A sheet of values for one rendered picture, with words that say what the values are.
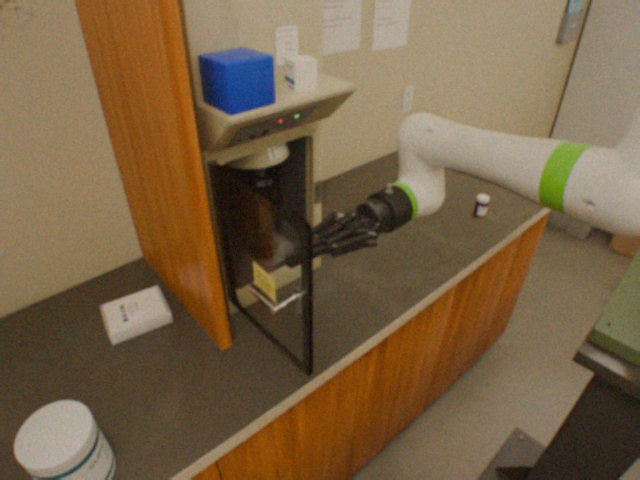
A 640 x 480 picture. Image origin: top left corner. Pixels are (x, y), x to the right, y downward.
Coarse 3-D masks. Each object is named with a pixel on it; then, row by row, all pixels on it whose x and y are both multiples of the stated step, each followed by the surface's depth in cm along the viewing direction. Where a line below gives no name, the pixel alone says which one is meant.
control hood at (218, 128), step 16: (320, 80) 93; (336, 80) 93; (288, 96) 84; (304, 96) 84; (320, 96) 85; (336, 96) 89; (208, 112) 79; (224, 112) 76; (256, 112) 77; (272, 112) 80; (288, 112) 84; (320, 112) 94; (208, 128) 81; (224, 128) 76; (208, 144) 84; (224, 144) 83
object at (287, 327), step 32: (224, 192) 88; (256, 192) 77; (256, 224) 82; (288, 224) 73; (256, 256) 88; (288, 256) 77; (288, 288) 82; (256, 320) 102; (288, 320) 88; (288, 352) 95
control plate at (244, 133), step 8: (296, 112) 86; (304, 112) 89; (272, 120) 83; (288, 120) 88; (296, 120) 91; (240, 128) 79; (248, 128) 81; (256, 128) 83; (264, 128) 86; (272, 128) 88; (280, 128) 91; (288, 128) 94; (240, 136) 83; (248, 136) 86; (256, 136) 88; (264, 136) 91; (232, 144) 85; (240, 144) 87
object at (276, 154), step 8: (280, 144) 104; (256, 152) 100; (264, 152) 101; (272, 152) 102; (280, 152) 103; (288, 152) 107; (232, 160) 101; (240, 160) 100; (248, 160) 100; (256, 160) 100; (264, 160) 101; (272, 160) 102; (280, 160) 103; (240, 168) 101; (248, 168) 101; (256, 168) 101
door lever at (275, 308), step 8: (256, 288) 83; (256, 296) 83; (264, 296) 82; (288, 296) 83; (264, 304) 81; (272, 304) 80; (280, 304) 80; (288, 304) 81; (296, 304) 82; (272, 312) 79; (280, 312) 80
